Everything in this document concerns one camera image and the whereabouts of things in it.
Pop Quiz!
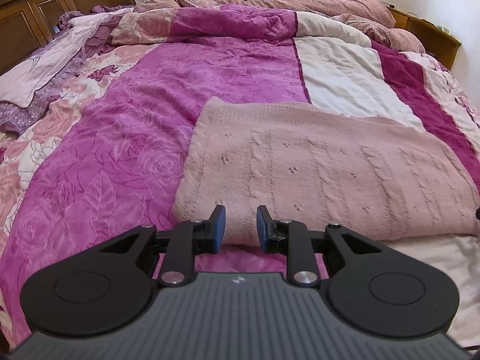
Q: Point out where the pink rumpled blanket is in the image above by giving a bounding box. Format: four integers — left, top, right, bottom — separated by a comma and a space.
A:
133, 0, 425, 54

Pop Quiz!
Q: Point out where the lilac floral pillowcase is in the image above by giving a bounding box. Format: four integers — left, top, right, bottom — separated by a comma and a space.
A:
1, 6, 133, 135

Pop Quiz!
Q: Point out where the purple pink patchwork quilt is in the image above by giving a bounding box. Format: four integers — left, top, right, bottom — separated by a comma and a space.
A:
1, 6, 479, 347

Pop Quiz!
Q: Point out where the pink knit cardigan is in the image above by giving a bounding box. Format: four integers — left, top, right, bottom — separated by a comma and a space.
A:
173, 98, 479, 245

